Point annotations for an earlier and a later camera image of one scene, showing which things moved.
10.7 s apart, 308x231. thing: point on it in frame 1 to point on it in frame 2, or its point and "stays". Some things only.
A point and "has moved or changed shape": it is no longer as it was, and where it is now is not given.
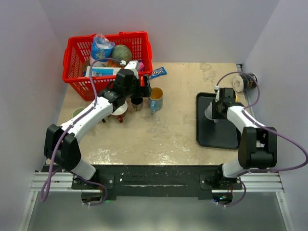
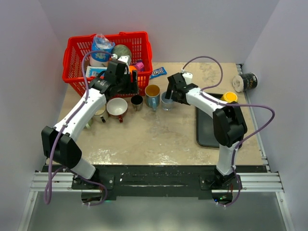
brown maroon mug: x=137 y=103 stays
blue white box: x=102 y=71 stays
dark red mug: x=120 y=111 stays
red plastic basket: x=77 y=51 stays
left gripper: x=145 y=91 to x=133 y=87
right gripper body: x=216 y=114 to x=174 y=97
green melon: x=121 y=52 stays
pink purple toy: x=141 y=66 stays
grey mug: x=208 y=113 has moved or changed shape
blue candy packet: x=158 y=71 stays
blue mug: x=156 y=100 has moved or changed shape
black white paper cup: x=242 y=82 stays
